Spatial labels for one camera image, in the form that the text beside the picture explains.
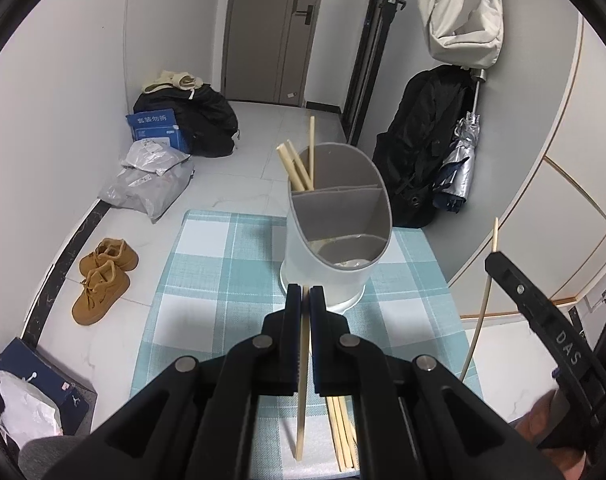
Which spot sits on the black backpack by wall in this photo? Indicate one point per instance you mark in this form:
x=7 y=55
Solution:
x=413 y=160

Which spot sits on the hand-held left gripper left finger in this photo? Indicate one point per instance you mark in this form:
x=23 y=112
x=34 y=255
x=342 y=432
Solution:
x=294 y=340

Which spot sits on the blue cardboard box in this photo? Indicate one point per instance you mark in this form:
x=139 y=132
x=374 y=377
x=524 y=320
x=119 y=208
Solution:
x=153 y=127

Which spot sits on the navy shoe box with bag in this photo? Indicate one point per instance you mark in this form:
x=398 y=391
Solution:
x=38 y=365

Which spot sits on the brown suede shoe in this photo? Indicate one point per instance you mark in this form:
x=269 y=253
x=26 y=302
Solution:
x=95 y=295
x=108 y=255

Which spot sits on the white crumpled plastic bag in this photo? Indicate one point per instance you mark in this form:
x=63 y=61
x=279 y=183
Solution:
x=25 y=410

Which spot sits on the white shoulder bag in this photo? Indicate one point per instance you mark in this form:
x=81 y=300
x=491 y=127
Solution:
x=458 y=35

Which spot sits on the person's grey trouser leg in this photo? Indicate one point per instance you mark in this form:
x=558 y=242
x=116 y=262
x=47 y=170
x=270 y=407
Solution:
x=43 y=460

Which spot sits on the teal checked tablecloth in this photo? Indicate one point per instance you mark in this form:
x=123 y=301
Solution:
x=208 y=280

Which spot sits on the white plastic parcel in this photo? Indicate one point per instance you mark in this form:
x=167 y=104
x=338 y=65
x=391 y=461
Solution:
x=150 y=157

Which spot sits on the long bamboo chopstick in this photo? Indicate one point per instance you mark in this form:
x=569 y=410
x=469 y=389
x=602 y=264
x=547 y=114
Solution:
x=478 y=330
x=289 y=167
x=301 y=410
x=299 y=165

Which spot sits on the grey plastic parcel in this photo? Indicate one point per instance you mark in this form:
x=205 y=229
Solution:
x=143 y=192

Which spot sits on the person's right hand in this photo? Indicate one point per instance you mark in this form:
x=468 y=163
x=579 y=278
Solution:
x=535 y=422

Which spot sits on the black duffel bag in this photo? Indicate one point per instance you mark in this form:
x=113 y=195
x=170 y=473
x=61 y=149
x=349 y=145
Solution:
x=208 y=120

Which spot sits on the white grey utensil holder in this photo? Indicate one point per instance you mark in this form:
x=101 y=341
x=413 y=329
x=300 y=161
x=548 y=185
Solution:
x=303 y=265

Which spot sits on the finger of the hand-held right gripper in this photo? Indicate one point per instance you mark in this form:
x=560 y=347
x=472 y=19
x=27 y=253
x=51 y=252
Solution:
x=533 y=305

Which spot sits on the grey brown door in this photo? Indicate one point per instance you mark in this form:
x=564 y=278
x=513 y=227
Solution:
x=263 y=35

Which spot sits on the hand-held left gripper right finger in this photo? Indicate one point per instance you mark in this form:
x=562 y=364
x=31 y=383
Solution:
x=319 y=340

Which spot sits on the silver folding umbrella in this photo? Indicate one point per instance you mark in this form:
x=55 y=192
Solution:
x=465 y=170

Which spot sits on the black framed glass door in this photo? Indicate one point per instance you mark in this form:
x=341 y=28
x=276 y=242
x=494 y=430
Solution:
x=370 y=60

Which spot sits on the beige knitted cloth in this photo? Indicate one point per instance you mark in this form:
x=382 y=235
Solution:
x=175 y=81

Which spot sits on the bunch of bamboo chopsticks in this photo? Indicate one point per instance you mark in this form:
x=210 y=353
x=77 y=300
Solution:
x=340 y=435

